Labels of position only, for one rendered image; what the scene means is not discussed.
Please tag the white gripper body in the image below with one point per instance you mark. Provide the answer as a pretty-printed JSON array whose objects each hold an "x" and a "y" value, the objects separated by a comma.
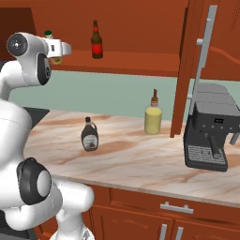
[{"x": 66, "y": 49}]

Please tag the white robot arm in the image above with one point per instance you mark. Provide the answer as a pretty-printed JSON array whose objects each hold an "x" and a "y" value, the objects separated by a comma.
[{"x": 12, "y": 146}]

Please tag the dark bottle with red label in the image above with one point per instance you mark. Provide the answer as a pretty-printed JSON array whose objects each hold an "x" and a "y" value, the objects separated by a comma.
[{"x": 97, "y": 43}]

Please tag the dark brown syrup bottle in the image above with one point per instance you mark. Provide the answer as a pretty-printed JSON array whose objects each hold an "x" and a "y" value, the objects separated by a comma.
[{"x": 90, "y": 137}]

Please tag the yellow mustard bottle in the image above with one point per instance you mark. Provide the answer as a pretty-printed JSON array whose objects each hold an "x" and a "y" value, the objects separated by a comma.
[{"x": 153, "y": 120}]

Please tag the red-brown open cabinet door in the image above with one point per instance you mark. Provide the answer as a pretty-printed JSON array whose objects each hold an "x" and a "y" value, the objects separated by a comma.
[{"x": 184, "y": 62}]

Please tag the red-brown closed cabinet door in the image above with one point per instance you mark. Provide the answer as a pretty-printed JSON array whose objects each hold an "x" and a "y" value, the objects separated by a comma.
[{"x": 225, "y": 40}]

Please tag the red-brown base cabinet door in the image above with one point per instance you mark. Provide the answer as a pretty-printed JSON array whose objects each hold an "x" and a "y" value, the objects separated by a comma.
[
  {"x": 131, "y": 225},
  {"x": 212, "y": 232}
]

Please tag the dark brown range hood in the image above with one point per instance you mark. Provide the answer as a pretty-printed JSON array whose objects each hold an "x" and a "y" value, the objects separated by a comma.
[{"x": 15, "y": 22}]

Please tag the black hob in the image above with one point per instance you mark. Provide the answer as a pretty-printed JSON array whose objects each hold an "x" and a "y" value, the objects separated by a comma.
[{"x": 37, "y": 114}]

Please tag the dark grey coffee machine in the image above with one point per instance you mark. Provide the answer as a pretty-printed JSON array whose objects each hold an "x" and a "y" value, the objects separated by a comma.
[{"x": 212, "y": 125}]

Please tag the red-brown drawer front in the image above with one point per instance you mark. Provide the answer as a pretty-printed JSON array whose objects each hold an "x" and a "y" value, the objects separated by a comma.
[{"x": 140, "y": 200}]

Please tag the red-brown wall cabinet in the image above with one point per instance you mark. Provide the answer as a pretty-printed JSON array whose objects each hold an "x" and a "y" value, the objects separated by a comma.
[{"x": 134, "y": 31}]

